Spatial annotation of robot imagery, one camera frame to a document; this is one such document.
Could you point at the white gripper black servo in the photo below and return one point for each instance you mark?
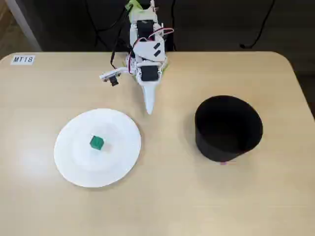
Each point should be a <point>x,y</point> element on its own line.
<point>150,73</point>

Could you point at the black round pot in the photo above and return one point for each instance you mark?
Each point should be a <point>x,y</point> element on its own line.
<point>226,130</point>

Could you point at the white paper plate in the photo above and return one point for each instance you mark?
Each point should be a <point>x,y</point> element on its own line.
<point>81,157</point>

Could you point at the wrist camera on white mount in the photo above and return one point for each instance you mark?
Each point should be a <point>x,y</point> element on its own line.
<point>110,74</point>

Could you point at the grey metal post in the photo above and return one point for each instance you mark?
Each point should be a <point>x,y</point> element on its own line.
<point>25,27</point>

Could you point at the pink tape piece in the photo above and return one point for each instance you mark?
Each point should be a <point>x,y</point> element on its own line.
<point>223,163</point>

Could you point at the green cube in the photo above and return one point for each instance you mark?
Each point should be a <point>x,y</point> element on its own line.
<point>96,142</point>

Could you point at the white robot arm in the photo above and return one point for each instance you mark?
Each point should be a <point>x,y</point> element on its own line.
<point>147,49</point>

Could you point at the white label MT18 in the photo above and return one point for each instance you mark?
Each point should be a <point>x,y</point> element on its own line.
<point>22,59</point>

